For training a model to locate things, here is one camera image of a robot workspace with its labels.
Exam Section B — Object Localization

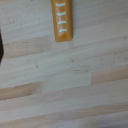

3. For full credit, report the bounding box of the orange toy toast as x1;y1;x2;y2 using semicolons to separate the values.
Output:
50;0;74;43

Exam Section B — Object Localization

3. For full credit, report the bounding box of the dark rounded object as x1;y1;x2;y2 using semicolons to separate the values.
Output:
0;27;5;66

